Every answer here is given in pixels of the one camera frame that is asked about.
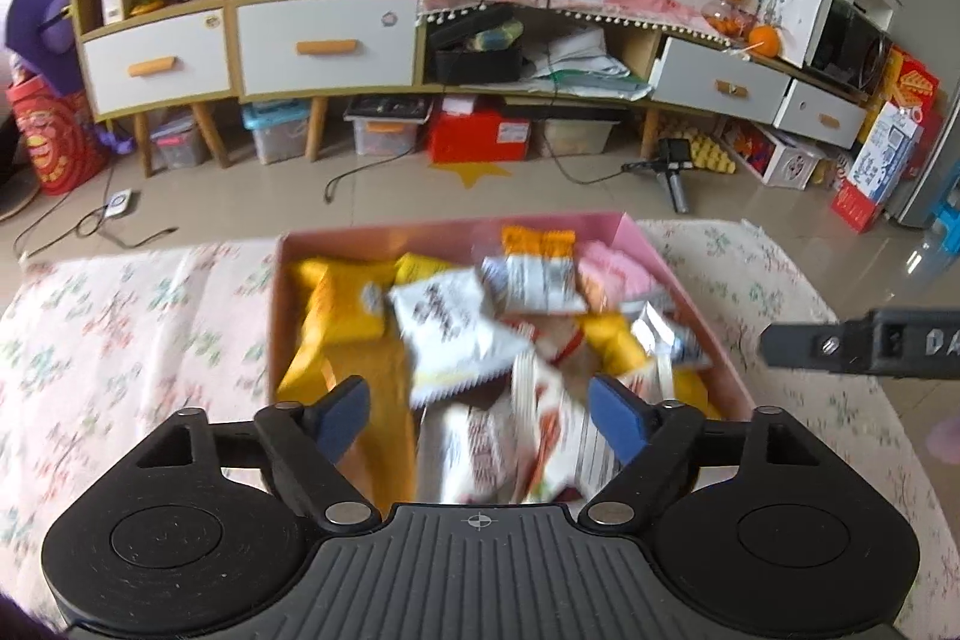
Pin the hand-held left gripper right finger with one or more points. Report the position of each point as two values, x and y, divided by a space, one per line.
619 419

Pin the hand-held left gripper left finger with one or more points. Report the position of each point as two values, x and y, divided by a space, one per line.
345 419

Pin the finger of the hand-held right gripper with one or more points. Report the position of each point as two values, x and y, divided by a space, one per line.
802 344

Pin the white red-print snack packet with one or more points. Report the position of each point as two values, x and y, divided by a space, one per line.
559 452

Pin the golden wafer packet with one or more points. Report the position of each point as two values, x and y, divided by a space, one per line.
615 344

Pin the silver foil snack packet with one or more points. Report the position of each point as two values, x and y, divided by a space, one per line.
664 336

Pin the small red white snack packet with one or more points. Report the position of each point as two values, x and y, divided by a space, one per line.
559 344

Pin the white triangular snack packet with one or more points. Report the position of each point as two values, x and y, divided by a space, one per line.
476 452

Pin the white blue-print snack packet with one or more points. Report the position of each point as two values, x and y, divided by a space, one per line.
450 325

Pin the pink snack packet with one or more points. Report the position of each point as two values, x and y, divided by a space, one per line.
619 276

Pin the orange white snack packet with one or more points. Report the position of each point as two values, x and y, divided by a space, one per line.
540 276

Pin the pink cardboard box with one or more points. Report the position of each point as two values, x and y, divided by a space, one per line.
352 244

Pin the person's right hand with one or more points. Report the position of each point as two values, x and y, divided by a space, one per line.
949 439

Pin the blue plastic stool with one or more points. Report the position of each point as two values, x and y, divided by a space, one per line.
946 220

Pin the red white blue carton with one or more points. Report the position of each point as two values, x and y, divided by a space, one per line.
877 168

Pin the white printed cardboard box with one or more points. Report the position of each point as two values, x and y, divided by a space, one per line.
784 160

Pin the yellow bottle pack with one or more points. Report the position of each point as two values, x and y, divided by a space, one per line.
712 154

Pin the grey refrigerator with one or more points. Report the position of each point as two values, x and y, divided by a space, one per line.
934 85

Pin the red yellow gift box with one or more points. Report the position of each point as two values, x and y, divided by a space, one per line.
907 85

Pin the yellow star floor sticker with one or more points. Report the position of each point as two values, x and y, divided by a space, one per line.
472 174

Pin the low wooden media console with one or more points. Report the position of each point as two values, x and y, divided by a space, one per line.
637 108

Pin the blue-lid storage bin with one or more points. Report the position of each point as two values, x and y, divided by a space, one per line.
277 134

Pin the dark-lid clear storage bin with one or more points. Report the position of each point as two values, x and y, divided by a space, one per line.
386 126

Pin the white power adapter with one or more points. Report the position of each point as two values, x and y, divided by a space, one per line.
118 203

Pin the red cardboard box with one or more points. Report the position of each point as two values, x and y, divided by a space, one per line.
480 134

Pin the clear bag of oranges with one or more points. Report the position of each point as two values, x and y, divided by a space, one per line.
724 19

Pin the pile of papers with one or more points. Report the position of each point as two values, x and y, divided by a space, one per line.
585 66

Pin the black storage box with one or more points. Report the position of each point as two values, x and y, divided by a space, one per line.
476 51

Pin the red gift bag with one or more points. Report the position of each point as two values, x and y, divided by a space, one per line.
56 138

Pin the purple plush toy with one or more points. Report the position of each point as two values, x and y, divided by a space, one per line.
41 29

